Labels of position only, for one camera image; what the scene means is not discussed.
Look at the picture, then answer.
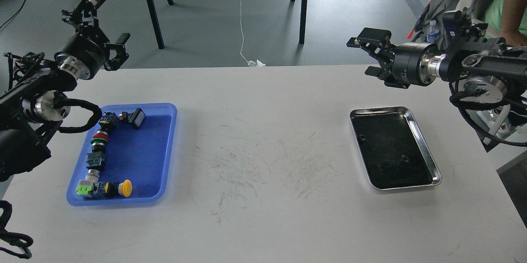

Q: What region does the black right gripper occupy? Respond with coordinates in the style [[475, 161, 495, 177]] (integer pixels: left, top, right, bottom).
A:
[[346, 28, 441, 89]]

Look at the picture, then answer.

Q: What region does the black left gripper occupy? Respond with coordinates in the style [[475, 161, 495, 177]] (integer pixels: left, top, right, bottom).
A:
[[54, 0, 131, 80]]

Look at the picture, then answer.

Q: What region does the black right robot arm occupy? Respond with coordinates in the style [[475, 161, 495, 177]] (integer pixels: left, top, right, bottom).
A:
[[347, 11, 526, 147]]

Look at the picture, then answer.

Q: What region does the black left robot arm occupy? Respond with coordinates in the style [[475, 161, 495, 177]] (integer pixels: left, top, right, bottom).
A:
[[0, 0, 130, 182]]

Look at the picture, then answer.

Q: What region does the silver metal tray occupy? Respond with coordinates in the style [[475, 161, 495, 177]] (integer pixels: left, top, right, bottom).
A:
[[350, 107, 442, 191]]

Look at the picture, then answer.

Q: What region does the red green push button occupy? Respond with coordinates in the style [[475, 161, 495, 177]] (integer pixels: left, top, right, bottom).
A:
[[90, 130, 109, 152]]

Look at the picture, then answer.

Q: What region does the blue plastic tray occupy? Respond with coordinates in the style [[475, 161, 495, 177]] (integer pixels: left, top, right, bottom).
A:
[[66, 103, 177, 206]]

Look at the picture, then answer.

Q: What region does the person in green shirt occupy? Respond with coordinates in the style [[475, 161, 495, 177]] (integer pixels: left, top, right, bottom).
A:
[[484, 0, 527, 46]]

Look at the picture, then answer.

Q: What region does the yellow mushroom push button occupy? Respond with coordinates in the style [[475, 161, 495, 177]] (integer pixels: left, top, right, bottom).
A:
[[103, 180, 133, 198]]

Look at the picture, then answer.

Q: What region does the black blue yellow switch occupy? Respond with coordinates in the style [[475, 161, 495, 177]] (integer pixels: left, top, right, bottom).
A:
[[98, 112, 119, 134]]

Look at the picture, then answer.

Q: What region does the black rectangular push button switch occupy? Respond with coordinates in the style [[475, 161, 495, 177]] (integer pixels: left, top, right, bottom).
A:
[[117, 108, 146, 129]]

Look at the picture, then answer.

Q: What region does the white cable on floor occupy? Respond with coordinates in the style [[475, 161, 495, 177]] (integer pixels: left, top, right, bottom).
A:
[[225, 0, 266, 67]]

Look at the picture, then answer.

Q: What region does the grey green switch part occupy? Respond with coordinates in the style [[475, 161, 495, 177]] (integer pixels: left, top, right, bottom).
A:
[[76, 169, 100, 198]]

